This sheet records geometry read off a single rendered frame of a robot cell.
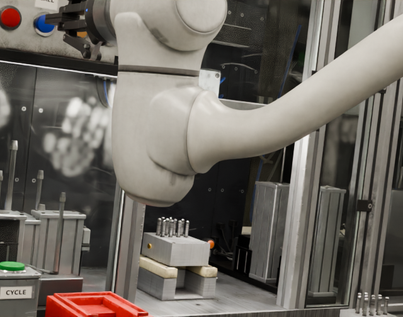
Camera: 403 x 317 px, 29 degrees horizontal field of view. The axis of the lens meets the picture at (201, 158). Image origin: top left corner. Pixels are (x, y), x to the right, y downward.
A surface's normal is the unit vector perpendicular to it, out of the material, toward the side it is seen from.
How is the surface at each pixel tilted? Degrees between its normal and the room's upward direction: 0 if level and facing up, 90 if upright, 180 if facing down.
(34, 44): 90
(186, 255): 90
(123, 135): 94
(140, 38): 110
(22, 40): 90
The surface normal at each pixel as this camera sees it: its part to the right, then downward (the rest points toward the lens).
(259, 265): -0.83, -0.07
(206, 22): 0.58, 0.18
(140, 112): -0.30, 0.01
